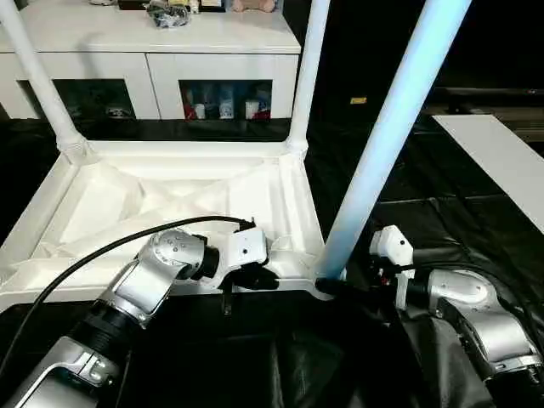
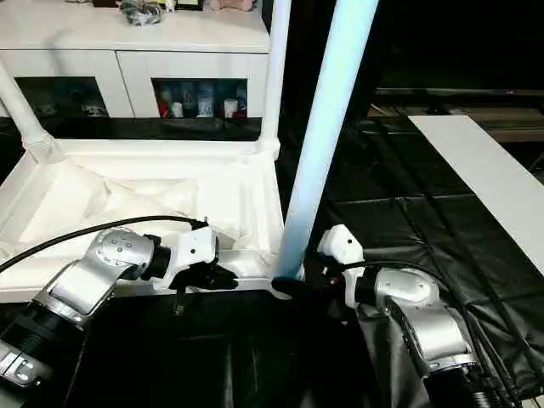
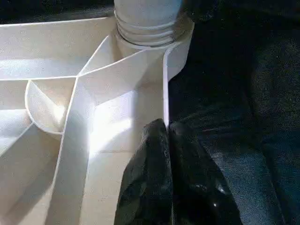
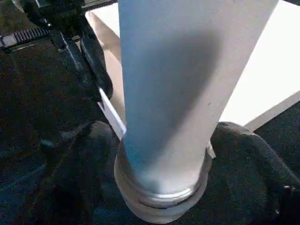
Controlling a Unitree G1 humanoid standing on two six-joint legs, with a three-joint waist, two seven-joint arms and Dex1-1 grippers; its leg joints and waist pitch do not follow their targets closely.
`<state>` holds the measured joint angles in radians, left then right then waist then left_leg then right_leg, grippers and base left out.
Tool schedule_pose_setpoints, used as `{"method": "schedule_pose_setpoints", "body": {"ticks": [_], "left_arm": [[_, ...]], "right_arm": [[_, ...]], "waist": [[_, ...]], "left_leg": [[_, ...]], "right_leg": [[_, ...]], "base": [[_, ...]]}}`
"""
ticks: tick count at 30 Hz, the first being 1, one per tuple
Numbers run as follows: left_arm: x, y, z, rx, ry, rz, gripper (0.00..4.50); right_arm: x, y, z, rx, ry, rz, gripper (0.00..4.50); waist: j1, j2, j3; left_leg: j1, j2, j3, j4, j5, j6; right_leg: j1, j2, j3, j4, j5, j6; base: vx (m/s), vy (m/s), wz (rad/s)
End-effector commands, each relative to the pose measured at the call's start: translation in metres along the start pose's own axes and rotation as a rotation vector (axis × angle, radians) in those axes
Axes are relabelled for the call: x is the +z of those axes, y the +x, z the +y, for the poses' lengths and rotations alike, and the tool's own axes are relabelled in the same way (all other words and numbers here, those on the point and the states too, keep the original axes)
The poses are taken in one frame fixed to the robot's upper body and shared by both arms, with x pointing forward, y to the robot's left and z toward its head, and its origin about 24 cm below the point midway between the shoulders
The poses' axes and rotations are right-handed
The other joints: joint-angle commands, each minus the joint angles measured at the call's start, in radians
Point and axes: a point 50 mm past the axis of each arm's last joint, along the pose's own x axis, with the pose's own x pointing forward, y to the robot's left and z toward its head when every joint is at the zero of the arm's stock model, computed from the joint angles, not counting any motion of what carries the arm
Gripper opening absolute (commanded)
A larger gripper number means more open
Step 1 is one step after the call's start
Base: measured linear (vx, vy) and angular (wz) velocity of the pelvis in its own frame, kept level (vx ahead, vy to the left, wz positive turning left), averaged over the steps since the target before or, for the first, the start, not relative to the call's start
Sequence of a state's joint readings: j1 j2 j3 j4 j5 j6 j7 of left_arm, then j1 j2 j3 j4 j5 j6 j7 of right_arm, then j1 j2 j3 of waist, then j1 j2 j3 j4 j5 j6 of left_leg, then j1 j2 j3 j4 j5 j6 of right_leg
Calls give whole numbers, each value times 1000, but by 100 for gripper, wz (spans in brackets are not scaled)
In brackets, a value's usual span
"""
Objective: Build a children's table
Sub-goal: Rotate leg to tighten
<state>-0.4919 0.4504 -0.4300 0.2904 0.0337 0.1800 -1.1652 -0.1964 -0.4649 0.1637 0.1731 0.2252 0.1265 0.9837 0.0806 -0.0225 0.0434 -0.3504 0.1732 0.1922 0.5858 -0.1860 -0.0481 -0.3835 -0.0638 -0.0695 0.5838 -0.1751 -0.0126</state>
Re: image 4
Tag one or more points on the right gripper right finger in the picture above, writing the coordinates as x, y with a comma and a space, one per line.
253, 178

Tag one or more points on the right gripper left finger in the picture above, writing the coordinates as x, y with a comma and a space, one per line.
75, 178

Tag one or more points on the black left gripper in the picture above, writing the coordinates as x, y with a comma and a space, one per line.
61, 11

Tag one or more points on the white plastic table leg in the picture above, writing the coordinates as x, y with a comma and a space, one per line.
178, 70

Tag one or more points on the white plastic table top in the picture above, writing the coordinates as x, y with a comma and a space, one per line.
272, 70

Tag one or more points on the black mat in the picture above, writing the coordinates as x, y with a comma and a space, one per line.
33, 93

